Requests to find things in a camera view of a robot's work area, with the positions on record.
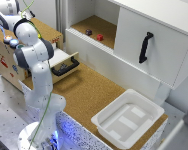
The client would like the red button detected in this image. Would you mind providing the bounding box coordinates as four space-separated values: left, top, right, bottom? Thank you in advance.
3 35 13 45

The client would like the green cable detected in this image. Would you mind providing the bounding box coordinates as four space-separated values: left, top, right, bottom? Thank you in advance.
21 0 54 150

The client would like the white plastic box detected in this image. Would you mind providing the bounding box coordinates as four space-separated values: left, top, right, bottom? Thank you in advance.
90 88 166 150

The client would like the black drawer handle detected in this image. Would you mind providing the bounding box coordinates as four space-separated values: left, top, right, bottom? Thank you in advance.
50 56 80 77

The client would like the white sliding door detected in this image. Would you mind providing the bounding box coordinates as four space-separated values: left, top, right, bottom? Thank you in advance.
113 6 188 90

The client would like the blue button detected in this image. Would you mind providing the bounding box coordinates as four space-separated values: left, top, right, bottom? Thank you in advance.
9 38 20 48

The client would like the wooden drawer box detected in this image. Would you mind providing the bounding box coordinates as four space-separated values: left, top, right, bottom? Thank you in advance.
0 17 65 93

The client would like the wooden drawer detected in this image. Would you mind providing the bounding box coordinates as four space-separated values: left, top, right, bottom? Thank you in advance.
47 47 81 78

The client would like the green button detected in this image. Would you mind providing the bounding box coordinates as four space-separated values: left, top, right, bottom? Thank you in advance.
15 43 25 50

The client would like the black door handle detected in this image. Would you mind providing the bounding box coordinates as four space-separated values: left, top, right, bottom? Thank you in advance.
138 31 155 65

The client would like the white cabinet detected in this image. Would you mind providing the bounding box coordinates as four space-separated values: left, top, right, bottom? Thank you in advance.
64 0 188 105

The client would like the pink block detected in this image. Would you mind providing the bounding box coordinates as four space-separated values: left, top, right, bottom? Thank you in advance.
96 33 105 42

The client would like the purple block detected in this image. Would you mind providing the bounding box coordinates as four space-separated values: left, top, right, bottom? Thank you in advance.
85 29 93 37

